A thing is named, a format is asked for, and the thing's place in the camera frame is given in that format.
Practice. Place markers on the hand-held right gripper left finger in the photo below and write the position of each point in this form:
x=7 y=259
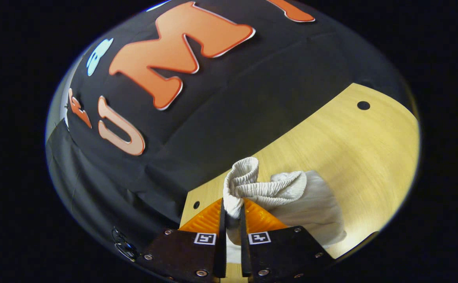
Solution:
x=181 y=255

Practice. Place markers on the dark round object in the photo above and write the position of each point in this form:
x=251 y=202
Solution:
x=124 y=243

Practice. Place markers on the black side curtain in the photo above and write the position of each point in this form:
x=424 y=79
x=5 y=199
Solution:
x=103 y=184

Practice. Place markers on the black backdrop cloth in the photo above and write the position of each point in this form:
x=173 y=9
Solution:
x=233 y=98

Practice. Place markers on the white jeans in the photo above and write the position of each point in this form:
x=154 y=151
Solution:
x=315 y=208

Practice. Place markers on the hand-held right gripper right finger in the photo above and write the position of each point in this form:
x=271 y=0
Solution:
x=284 y=255

